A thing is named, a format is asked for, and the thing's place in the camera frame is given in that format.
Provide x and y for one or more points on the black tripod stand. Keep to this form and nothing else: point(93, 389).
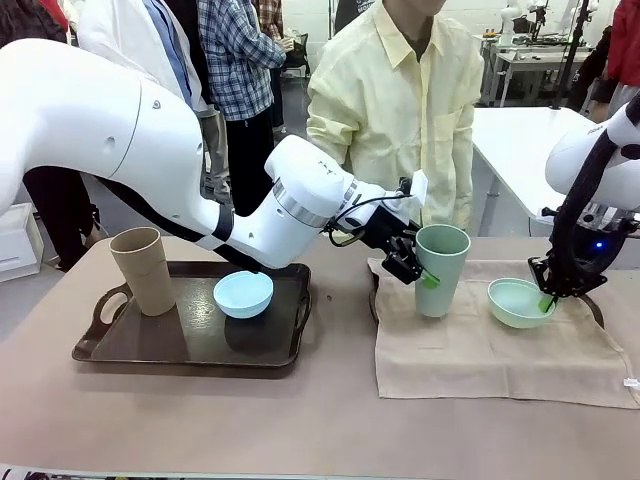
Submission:
point(575, 50)

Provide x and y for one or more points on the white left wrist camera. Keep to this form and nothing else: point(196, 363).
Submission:
point(421, 187)

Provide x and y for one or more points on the white storage bin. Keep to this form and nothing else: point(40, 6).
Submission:
point(15, 240)

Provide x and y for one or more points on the person in black clothes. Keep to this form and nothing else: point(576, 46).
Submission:
point(597, 75)

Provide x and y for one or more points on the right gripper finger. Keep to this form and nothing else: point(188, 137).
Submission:
point(582, 287)
point(542, 277)

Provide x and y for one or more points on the grey workbench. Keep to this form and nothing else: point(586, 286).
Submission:
point(530, 57)

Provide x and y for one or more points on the beige cloth mat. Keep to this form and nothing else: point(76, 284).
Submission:
point(450, 360)

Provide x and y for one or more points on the pale green plastic cup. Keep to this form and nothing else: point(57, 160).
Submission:
point(442, 295)

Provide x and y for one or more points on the light blue bowl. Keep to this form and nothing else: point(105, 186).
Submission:
point(245, 300)

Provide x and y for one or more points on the beige plastic cup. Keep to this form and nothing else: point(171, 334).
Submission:
point(145, 280)

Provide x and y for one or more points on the person in white shirt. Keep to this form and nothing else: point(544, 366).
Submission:
point(125, 30)

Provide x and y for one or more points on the white table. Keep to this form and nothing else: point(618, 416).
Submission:
point(515, 150)

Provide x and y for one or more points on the pale green bowl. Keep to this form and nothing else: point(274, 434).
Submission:
point(515, 315)

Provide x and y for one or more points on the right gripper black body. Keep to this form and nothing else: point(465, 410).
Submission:
point(595, 255)

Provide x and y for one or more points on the person in yellow shirt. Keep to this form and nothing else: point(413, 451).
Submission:
point(400, 100)

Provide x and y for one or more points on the person's right forearm yellow sleeve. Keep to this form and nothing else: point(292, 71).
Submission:
point(325, 135)

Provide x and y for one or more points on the person in plaid shirt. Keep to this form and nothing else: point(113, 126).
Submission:
point(235, 60)

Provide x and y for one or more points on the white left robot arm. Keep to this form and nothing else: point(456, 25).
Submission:
point(75, 115)

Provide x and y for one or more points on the person in red jacket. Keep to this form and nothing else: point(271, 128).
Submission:
point(627, 40)

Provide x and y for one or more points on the brown plastic serving tray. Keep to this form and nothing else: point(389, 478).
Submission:
point(150, 345)
point(371, 305)

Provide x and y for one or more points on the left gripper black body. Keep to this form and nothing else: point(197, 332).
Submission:
point(385, 225)

